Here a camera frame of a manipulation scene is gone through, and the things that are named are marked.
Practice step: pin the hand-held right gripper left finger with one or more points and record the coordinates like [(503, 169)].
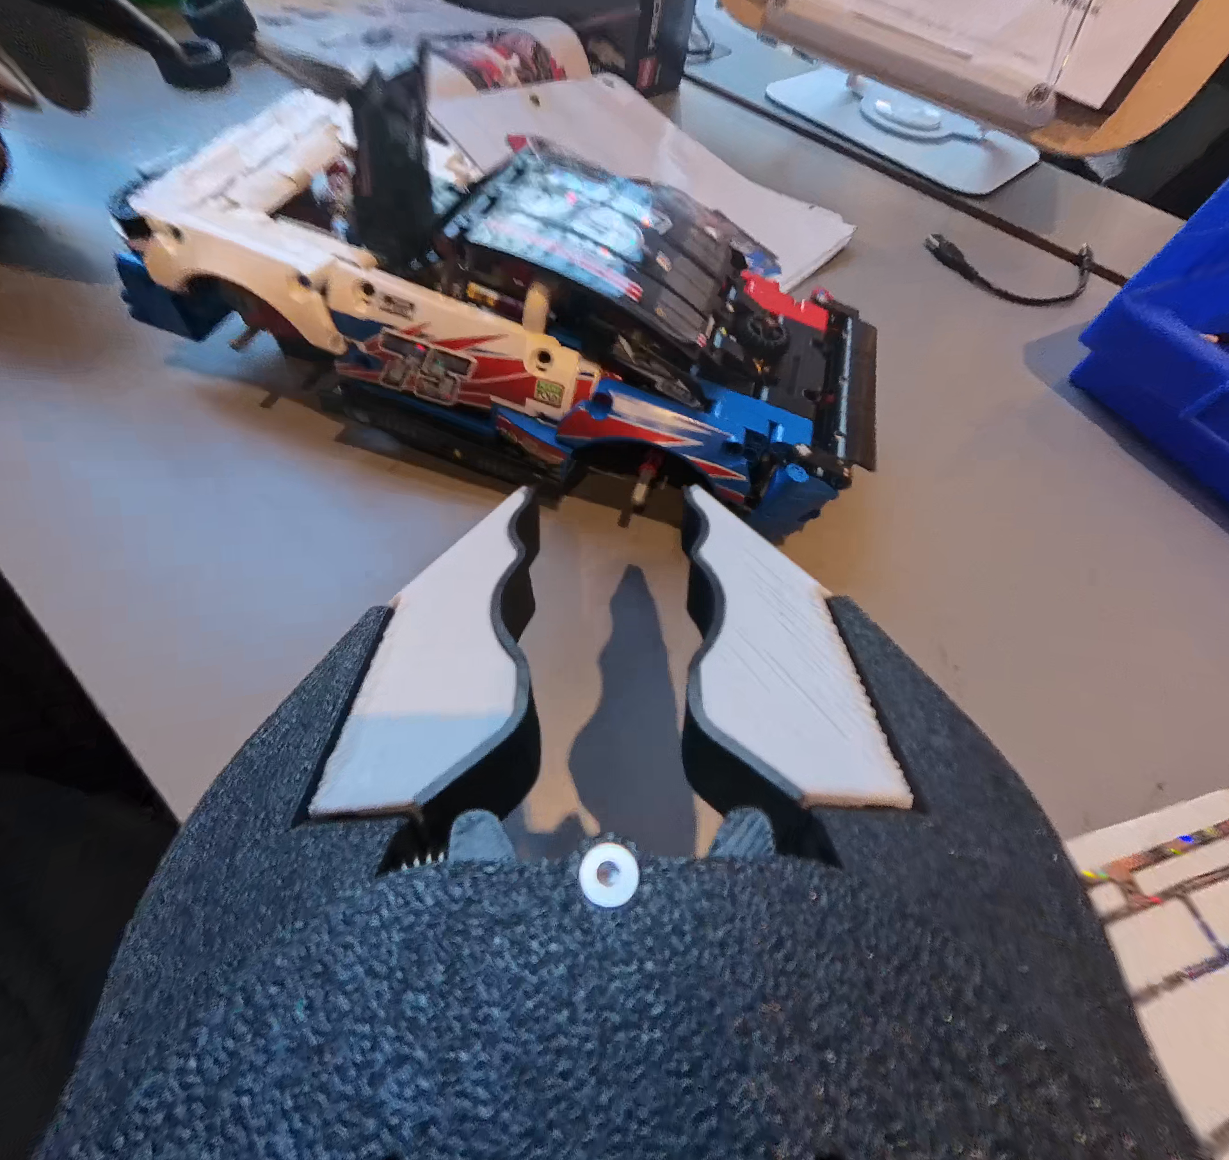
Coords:
[(432, 690)]

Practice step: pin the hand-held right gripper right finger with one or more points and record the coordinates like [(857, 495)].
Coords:
[(797, 690)]

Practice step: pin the toy brick race car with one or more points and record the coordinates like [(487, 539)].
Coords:
[(480, 364)]

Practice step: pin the grey desk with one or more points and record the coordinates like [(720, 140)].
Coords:
[(192, 507)]

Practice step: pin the sticker sheet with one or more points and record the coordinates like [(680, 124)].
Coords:
[(1162, 939)]

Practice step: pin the blue plastic bin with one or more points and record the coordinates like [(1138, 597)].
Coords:
[(1153, 364)]

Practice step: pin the black toy car box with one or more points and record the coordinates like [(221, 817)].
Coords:
[(625, 17)]

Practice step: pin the open instruction booklet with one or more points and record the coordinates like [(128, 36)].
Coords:
[(625, 122)]

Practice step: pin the white stand base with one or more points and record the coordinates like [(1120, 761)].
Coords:
[(959, 162)]

